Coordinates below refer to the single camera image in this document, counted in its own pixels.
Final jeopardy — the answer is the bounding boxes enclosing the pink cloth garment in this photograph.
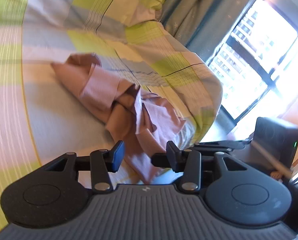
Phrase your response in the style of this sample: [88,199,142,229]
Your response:
[51,54,187,184]

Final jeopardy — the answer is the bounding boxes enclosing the grey-blue curtain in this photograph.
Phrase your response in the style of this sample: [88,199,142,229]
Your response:
[160,0,256,63]

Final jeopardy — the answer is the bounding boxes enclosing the plaid bed sheet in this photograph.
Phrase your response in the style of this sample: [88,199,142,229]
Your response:
[0,0,223,230]

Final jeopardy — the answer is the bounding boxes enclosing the window with black frame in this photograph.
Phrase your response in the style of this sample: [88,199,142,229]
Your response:
[209,0,298,130]

